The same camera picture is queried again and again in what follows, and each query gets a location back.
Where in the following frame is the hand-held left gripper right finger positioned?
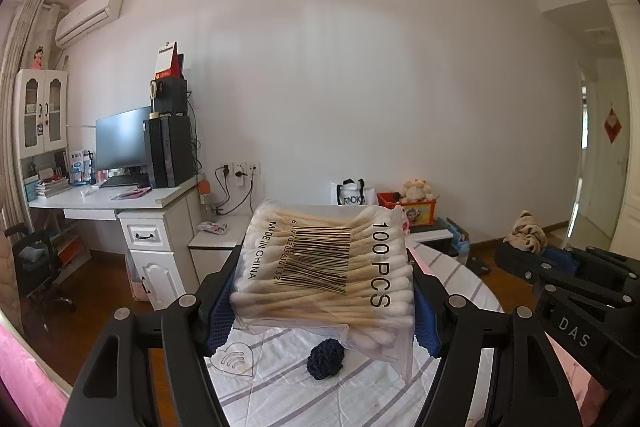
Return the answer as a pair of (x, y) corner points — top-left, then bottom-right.
(411, 272), (576, 427)

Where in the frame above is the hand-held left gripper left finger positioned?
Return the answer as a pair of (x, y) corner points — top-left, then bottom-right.
(60, 243), (246, 427)

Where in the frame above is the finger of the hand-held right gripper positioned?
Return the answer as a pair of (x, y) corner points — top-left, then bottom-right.
(542, 246), (640, 280)
(494, 242), (628, 308)

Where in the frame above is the beige fluffy cloth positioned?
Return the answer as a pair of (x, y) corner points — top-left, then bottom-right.
(502, 209), (548, 255)

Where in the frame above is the cotton swab packet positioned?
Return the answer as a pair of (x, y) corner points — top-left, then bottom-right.
(230, 202), (418, 383)

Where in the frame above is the black floor scale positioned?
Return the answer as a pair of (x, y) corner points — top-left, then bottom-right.
(465, 254), (493, 277)

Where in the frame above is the person's pink pajama clothing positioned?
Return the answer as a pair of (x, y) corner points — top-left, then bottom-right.
(547, 342), (608, 427)

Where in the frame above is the blue carton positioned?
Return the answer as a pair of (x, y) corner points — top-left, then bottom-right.
(446, 217), (472, 263)

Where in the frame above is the white door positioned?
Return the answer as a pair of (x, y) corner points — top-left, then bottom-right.
(582, 72), (632, 248)

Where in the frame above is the low white and black cabinet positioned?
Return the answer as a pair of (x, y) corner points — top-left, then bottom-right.
(187, 204), (473, 264)

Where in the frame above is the orange storage box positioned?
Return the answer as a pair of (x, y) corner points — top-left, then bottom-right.
(376, 192), (440, 228)

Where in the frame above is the navy crochet scrunchie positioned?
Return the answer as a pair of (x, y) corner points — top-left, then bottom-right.
(306, 338), (346, 380)

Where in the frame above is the striped white tablecloth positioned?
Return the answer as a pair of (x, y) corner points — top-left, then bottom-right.
(205, 242), (506, 427)

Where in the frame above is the white desk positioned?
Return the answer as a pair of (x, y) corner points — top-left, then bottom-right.
(27, 179), (208, 310)

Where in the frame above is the beige plush toy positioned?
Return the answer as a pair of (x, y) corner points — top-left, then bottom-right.
(398, 178), (435, 202)

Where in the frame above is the red door decoration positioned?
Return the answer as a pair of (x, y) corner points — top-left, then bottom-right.
(604, 107), (624, 142)

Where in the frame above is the white tote bag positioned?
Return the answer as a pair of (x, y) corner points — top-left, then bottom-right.
(330, 178), (380, 208)

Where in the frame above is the black keyboard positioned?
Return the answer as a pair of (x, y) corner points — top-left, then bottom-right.
(99, 174), (151, 188)

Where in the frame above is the black computer tower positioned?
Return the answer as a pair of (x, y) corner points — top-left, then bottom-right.
(144, 114), (196, 188)

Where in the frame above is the black office chair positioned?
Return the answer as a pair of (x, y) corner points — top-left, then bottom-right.
(4, 222), (76, 313)

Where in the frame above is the pink cloth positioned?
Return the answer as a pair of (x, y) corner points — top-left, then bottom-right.
(0, 317), (71, 427)

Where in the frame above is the black computer monitor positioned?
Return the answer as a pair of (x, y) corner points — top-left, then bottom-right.
(95, 107), (153, 172)

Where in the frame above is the blue and white package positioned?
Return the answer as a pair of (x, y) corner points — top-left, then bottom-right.
(69, 149), (96, 185)

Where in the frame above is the stack of books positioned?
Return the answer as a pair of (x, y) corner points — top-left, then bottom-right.
(25, 167), (71, 198)

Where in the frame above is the black box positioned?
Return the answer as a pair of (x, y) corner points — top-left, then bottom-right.
(150, 76), (190, 116)

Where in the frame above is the red and white box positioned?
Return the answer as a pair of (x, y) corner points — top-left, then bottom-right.
(154, 41), (185, 80)

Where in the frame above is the white glass-door cabinet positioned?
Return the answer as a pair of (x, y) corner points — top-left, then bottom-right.
(14, 68), (70, 158)

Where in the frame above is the white air conditioner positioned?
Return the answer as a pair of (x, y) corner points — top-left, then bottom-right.
(54, 0), (125, 48)

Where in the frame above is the beige curtain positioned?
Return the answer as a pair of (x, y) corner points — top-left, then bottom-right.
(0, 0), (56, 228)

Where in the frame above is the white wall socket strip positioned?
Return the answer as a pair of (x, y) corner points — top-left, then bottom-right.
(220, 161), (262, 178)

